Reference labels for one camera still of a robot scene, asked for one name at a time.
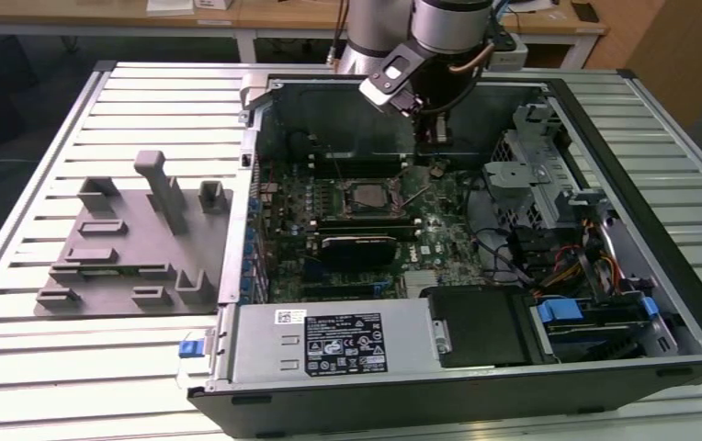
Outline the metal socket cover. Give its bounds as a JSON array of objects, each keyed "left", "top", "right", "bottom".
[{"left": 387, "top": 173, "right": 407, "bottom": 218}]

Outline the CPU socket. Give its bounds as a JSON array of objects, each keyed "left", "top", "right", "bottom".
[{"left": 339, "top": 177, "right": 403, "bottom": 220}]

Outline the silver metal drive cage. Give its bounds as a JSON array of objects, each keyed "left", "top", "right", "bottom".
[{"left": 479, "top": 103, "right": 619, "bottom": 240}]

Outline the black RAM slot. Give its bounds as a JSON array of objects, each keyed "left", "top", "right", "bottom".
[
  {"left": 315, "top": 217, "right": 419, "bottom": 225},
  {"left": 317, "top": 227, "right": 419, "bottom": 235},
  {"left": 306, "top": 164, "right": 409, "bottom": 178},
  {"left": 315, "top": 222, "right": 419, "bottom": 231},
  {"left": 306, "top": 153, "right": 409, "bottom": 167},
  {"left": 318, "top": 232, "right": 419, "bottom": 241}
]

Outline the green motherboard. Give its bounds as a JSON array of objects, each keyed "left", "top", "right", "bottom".
[{"left": 251, "top": 155, "right": 499, "bottom": 304}]

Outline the black phone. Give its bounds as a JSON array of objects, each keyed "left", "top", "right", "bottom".
[{"left": 570, "top": 1, "right": 603, "bottom": 23}]

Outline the black graphics card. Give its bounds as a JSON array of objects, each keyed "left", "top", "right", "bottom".
[{"left": 318, "top": 234, "right": 401, "bottom": 271}]

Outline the wooden cabinet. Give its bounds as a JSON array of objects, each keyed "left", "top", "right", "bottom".
[{"left": 587, "top": 0, "right": 702, "bottom": 128}]

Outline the silver chipset heatsink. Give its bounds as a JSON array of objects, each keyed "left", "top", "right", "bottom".
[{"left": 405, "top": 269, "right": 439, "bottom": 296}]

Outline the white paper sheet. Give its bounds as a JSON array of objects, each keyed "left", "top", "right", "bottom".
[{"left": 145, "top": 0, "right": 197, "bottom": 16}]

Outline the blue disk carrier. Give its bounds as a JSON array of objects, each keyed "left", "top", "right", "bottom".
[{"left": 537, "top": 297, "right": 587, "bottom": 328}]

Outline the grey parts rack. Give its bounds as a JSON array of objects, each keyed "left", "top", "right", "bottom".
[{"left": 33, "top": 149, "right": 234, "bottom": 318}]

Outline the wooden desk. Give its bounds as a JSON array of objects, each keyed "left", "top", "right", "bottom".
[{"left": 0, "top": 0, "right": 611, "bottom": 70}]

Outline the silver power supply unit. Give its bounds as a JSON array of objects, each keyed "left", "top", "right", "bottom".
[{"left": 206, "top": 300, "right": 450, "bottom": 385}]

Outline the green RAM stick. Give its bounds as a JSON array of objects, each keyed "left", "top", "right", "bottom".
[{"left": 78, "top": 267, "right": 142, "bottom": 279}]

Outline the black PC case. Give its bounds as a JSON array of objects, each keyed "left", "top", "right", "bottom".
[{"left": 175, "top": 68, "right": 702, "bottom": 440}]

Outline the blue case latch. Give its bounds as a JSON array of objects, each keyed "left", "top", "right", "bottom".
[{"left": 177, "top": 336, "right": 206, "bottom": 360}]

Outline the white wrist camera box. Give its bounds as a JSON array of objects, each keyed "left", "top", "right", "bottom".
[{"left": 358, "top": 40, "right": 427, "bottom": 109}]

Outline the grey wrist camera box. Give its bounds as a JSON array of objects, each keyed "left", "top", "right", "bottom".
[{"left": 486, "top": 34, "right": 529, "bottom": 72}]

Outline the black cable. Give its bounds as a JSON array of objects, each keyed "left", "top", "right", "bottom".
[{"left": 471, "top": 227, "right": 534, "bottom": 288}]

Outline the orange yellow wire bundle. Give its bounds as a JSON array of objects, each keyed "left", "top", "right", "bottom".
[{"left": 534, "top": 218, "right": 629, "bottom": 300}]

